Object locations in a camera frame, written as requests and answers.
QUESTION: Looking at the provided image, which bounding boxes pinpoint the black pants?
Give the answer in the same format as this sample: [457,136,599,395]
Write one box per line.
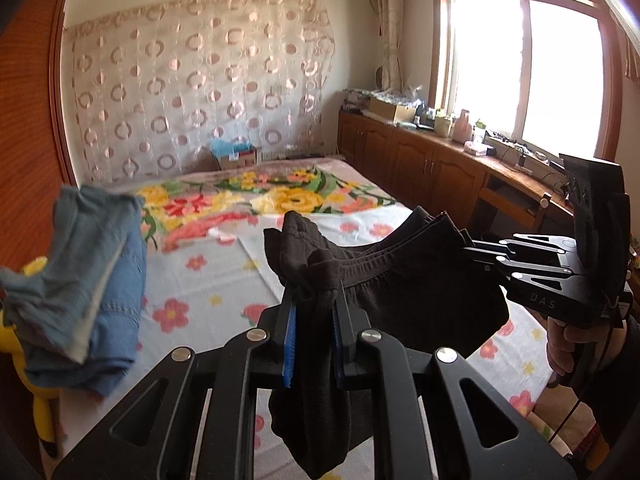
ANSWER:
[263,205,511,480]

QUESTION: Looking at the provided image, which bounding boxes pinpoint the white floral towel sheet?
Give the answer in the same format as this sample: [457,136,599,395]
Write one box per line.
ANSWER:
[57,204,557,480]

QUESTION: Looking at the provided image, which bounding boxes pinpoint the pink bottle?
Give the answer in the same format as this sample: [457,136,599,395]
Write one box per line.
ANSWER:
[452,108,474,142]

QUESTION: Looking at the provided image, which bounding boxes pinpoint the patterned lace curtain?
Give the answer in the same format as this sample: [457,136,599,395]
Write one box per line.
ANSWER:
[372,0,407,95]

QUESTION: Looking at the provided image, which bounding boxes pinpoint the blue plastic bag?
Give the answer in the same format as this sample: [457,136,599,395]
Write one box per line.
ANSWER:
[210,137,257,158]

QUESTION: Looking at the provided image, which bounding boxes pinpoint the person's right forearm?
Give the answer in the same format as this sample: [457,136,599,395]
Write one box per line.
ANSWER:
[575,310,640,461]

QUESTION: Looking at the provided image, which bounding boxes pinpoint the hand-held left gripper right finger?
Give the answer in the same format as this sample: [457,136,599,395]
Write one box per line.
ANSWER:
[332,285,583,480]

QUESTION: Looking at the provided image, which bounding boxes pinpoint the yellow plush toy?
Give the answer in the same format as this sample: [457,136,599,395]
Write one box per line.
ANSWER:
[0,256,57,457]

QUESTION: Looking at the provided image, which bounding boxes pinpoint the window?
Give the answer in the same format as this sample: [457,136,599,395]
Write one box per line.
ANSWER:
[434,0,627,162]

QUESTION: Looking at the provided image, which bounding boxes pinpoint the pile of small packages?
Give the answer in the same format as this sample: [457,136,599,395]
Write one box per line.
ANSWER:
[342,87,375,113]

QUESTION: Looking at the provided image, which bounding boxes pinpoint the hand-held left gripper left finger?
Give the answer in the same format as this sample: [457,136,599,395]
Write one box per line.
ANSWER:
[52,287,301,480]

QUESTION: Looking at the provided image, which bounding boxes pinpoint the grey-blue folded garment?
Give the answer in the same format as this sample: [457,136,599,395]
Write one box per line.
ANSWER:
[0,185,146,366]

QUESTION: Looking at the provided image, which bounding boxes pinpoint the blue denim jeans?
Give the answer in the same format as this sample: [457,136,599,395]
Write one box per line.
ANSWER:
[24,230,147,397]

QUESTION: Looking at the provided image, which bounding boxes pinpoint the person's right hand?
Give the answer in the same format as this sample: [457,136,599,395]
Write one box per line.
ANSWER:
[545,317,585,387]

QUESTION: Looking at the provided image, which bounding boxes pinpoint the wooden cabinet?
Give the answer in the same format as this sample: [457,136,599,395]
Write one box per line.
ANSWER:
[337,109,576,242]

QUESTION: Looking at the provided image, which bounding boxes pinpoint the white power strip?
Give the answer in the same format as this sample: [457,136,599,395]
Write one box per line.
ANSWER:
[484,132,552,165]

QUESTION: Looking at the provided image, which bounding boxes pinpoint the black cable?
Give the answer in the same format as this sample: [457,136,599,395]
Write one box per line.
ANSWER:
[546,300,617,447]

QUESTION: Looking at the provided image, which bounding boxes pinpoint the cardboard box with label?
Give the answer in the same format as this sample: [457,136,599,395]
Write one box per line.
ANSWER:
[216,146,264,171]

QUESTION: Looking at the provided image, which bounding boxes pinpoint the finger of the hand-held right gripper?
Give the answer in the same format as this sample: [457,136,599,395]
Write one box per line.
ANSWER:
[462,233,581,262]
[480,257,586,282]

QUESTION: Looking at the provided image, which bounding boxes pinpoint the open plain cardboard box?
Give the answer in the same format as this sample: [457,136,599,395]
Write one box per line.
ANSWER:
[367,95,420,124]

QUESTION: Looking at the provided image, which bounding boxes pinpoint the circle patterned sheer curtain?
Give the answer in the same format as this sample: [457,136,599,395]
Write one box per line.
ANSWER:
[65,0,337,190]

